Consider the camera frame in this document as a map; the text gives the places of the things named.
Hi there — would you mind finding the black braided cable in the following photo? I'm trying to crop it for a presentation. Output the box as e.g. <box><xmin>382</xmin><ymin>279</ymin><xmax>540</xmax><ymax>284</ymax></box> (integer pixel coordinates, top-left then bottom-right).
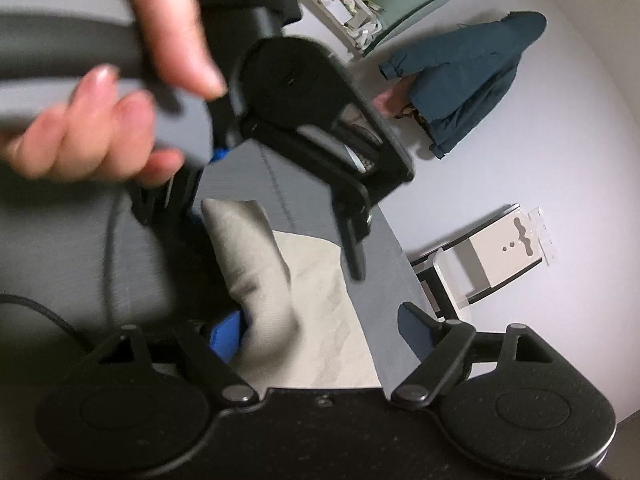
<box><xmin>0</xmin><ymin>292</ymin><xmax>87</xmax><ymax>346</ymax></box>

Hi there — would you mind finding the dark teal hanging jacket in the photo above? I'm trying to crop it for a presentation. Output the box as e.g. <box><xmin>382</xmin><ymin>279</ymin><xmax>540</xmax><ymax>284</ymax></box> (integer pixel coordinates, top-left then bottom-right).
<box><xmin>378</xmin><ymin>11</ymin><xmax>547</xmax><ymax>159</ymax></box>

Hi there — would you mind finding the beige t-shirt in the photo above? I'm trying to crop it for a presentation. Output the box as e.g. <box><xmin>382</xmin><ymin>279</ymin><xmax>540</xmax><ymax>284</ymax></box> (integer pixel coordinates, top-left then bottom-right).
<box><xmin>202</xmin><ymin>198</ymin><xmax>380</xmax><ymax>394</ymax></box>

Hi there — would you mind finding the person's left hand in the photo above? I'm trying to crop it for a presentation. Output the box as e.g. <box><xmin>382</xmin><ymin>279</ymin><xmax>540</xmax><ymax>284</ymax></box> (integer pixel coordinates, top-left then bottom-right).
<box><xmin>0</xmin><ymin>0</ymin><xmax>229</xmax><ymax>189</ymax></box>

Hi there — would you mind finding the white plastic bucket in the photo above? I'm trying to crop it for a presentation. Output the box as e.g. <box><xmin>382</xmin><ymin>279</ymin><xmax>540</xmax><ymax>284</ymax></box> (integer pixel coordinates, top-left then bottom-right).
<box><xmin>343</xmin><ymin>144</ymin><xmax>374</xmax><ymax>174</ymax></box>

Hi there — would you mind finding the white wall socket strip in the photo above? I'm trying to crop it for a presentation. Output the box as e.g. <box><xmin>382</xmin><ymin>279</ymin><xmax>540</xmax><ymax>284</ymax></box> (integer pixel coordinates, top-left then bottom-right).
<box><xmin>527</xmin><ymin>207</ymin><xmax>558</xmax><ymax>266</ymax></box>

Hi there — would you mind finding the grey bed sheet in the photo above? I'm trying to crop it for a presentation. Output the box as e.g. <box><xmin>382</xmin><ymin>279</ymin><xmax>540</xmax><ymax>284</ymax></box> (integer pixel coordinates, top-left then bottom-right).
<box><xmin>1</xmin><ymin>141</ymin><xmax>426</xmax><ymax>391</ymax></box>

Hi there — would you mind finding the curved windowsill shelf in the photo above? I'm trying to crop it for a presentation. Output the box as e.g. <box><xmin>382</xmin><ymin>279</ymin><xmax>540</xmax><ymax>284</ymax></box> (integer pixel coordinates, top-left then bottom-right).
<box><xmin>302</xmin><ymin>0</ymin><xmax>383</xmax><ymax>58</ymax></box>

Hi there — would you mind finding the pink hanging garment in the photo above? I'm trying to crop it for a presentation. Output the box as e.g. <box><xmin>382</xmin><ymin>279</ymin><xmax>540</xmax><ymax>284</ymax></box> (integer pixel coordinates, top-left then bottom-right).
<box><xmin>372</xmin><ymin>78</ymin><xmax>414</xmax><ymax>118</ymax></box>

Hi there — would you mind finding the white black wooden chair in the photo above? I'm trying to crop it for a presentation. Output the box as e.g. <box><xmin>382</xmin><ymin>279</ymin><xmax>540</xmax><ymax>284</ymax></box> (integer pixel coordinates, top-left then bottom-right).
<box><xmin>411</xmin><ymin>204</ymin><xmax>546</xmax><ymax>320</ymax></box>

